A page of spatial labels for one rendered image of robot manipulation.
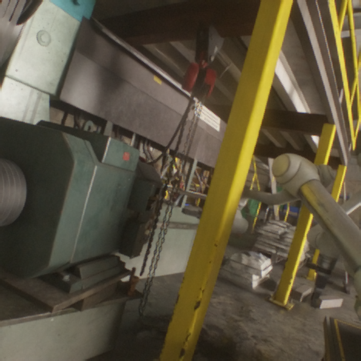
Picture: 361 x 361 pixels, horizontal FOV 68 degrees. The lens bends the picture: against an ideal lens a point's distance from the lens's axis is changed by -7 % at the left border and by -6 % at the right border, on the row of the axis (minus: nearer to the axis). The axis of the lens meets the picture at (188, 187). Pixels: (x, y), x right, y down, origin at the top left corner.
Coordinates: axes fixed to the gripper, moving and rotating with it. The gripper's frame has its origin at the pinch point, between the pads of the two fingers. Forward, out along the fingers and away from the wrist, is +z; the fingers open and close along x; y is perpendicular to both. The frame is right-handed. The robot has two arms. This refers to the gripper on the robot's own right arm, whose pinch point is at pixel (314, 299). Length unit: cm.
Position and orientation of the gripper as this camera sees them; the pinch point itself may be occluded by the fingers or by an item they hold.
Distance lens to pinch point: 155.7
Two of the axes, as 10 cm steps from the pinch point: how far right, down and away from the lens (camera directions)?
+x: 4.1, 1.2, 9.1
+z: -2.8, 9.6, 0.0
